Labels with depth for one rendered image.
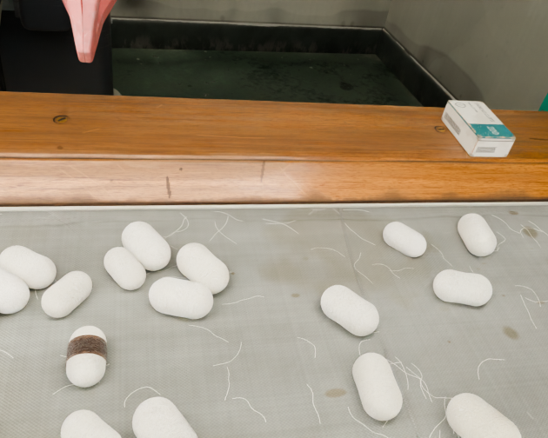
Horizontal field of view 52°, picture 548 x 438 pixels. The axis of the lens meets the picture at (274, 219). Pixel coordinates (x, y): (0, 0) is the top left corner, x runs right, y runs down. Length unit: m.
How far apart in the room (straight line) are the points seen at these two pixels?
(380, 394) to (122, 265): 0.16
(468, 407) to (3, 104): 0.38
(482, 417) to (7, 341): 0.25
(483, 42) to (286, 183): 1.74
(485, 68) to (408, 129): 1.60
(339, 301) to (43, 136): 0.24
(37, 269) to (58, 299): 0.02
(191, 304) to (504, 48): 1.80
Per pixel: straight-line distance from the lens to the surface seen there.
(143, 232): 0.35
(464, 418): 0.31
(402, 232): 0.39
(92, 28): 0.33
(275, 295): 0.35
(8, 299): 0.33
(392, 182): 0.45
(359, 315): 0.33
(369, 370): 0.30
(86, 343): 0.30
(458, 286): 0.37
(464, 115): 0.51
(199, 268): 0.33
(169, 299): 0.32
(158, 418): 0.27
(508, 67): 2.00
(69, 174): 0.41
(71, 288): 0.33
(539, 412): 0.36
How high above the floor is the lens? 1.00
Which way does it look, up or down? 40 degrees down
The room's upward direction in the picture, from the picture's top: 11 degrees clockwise
